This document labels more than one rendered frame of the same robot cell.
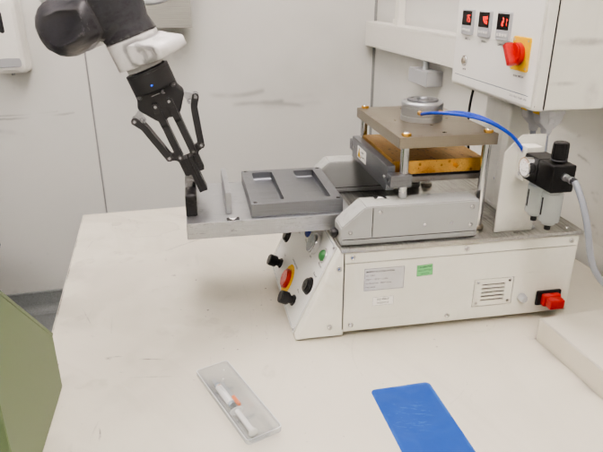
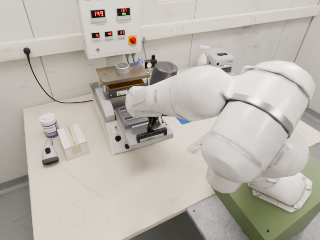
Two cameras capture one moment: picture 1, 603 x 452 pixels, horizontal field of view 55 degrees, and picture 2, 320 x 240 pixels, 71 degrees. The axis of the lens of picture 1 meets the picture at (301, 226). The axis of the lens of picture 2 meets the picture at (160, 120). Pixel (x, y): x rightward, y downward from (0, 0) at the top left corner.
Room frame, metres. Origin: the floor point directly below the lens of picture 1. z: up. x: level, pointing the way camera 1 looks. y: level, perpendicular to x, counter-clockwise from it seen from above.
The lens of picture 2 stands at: (1.19, 0.98, 1.70)
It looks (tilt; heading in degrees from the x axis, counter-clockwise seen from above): 38 degrees down; 255
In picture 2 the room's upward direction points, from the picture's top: 2 degrees clockwise
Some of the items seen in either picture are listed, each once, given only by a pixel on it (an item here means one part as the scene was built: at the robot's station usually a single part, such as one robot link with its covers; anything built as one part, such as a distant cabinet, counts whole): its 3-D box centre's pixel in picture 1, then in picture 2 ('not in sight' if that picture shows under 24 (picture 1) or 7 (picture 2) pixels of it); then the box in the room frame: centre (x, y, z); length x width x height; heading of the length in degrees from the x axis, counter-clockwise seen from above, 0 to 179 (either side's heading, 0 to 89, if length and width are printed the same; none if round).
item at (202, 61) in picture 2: not in sight; (202, 60); (0.39, -0.71, 0.92); 0.09 x 0.08 x 0.25; 152
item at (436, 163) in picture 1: (420, 142); (124, 77); (1.10, -0.23, 1.07); 0.22 x 0.17 x 0.10; 10
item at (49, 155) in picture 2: not in sight; (48, 149); (1.56, -0.01, 0.79); 0.20 x 0.08 x 0.08; 104
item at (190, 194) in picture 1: (190, 192); (152, 134); (1.02, 0.21, 0.99); 0.15 x 0.02 x 0.04; 10
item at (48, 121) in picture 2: not in sight; (50, 125); (1.56, -0.17, 0.83); 0.09 x 0.09 x 0.15
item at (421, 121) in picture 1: (439, 134); (125, 72); (1.09, -0.26, 1.08); 0.31 x 0.24 x 0.13; 10
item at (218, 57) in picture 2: not in sight; (217, 61); (0.23, -0.75, 0.88); 0.25 x 0.20 x 0.17; 98
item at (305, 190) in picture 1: (288, 189); (138, 114); (1.06, 0.02, 0.98); 0.20 x 0.17 x 0.03; 10
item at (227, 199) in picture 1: (264, 196); (141, 120); (1.05, 0.07, 0.97); 0.30 x 0.22 x 0.08; 100
